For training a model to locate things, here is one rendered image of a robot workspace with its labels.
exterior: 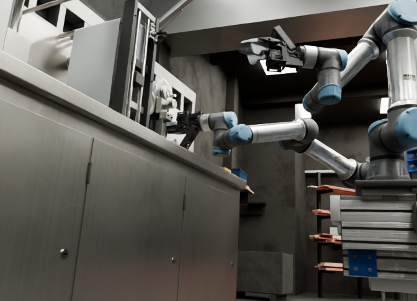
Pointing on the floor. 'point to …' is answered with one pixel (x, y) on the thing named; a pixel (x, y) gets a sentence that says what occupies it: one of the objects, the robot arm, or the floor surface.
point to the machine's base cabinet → (105, 213)
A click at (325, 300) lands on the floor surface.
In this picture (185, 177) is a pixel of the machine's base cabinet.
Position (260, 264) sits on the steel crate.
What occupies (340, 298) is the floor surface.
